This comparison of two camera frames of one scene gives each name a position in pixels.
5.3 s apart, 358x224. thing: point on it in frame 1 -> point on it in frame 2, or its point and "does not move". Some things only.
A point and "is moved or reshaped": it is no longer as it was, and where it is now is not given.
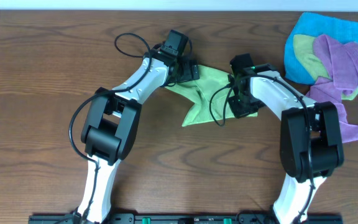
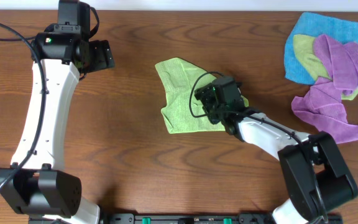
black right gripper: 239,113 -> 204,95
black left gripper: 190,74 -> 105,53
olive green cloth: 305,47 does not move
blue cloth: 316,25 does not move
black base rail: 185,219 does not move
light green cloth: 209,95 is moved or reshaped
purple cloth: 345,64 does not move
